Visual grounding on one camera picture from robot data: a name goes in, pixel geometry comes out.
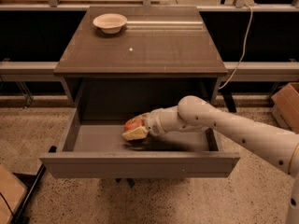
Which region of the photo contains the metal rail frame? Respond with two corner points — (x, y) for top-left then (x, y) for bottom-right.
(1, 5), (299, 82)

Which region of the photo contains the white cable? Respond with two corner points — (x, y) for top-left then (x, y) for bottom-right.
(218, 3), (254, 91)

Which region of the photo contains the wooden board lower left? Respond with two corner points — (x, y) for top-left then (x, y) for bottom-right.
(0, 164), (27, 224)

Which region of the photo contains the open grey top drawer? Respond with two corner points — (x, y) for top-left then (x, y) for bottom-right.
(40, 109), (240, 179)

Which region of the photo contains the white paper bowl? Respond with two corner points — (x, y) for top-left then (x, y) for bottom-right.
(93, 13), (127, 35)

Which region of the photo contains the cardboard box right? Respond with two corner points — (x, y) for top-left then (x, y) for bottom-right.
(272, 82), (299, 133)

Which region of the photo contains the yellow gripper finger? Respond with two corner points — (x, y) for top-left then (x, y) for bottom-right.
(121, 126), (149, 141)
(133, 112), (150, 119)

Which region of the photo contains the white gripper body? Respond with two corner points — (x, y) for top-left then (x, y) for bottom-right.
(144, 106), (184, 136)

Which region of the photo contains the red apple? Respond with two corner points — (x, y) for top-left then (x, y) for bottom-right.
(124, 118), (144, 131)

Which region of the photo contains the black metal stand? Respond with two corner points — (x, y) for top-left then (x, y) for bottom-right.
(10, 164), (46, 224)

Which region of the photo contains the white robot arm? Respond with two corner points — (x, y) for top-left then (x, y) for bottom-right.
(122, 96), (299, 224)

